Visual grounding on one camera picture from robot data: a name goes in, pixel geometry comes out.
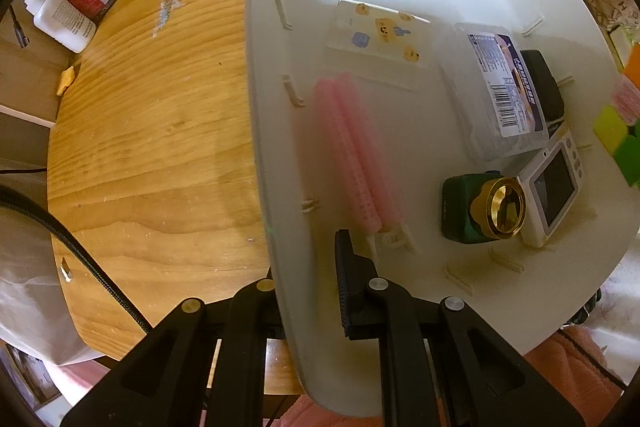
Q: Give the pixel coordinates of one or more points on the clear case with yellow stickers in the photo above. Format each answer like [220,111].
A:
[380,42]

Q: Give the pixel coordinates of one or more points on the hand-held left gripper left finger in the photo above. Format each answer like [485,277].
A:
[255,307]

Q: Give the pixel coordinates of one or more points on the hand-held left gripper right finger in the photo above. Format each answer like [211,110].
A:
[345,287]

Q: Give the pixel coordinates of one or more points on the pink fleece garment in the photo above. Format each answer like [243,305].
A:
[575,357]

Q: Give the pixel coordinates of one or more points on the white mini camera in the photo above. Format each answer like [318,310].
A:
[550,192]

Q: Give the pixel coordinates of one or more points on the clear labelled plastic box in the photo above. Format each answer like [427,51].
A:
[500,97]

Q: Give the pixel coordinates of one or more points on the black and cream compact case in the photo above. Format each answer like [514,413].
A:
[542,87]

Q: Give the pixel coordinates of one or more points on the green bottle with gold cap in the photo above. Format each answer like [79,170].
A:
[460,207]

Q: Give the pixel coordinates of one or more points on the white plastic storage bin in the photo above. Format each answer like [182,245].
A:
[435,147]

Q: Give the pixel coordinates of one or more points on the white squeeze bottle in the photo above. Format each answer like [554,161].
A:
[65,22]

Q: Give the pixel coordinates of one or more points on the small metal clip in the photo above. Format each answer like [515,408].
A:
[65,270]

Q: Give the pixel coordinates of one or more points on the wooden shelf unit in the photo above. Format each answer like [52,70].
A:
[25,67]

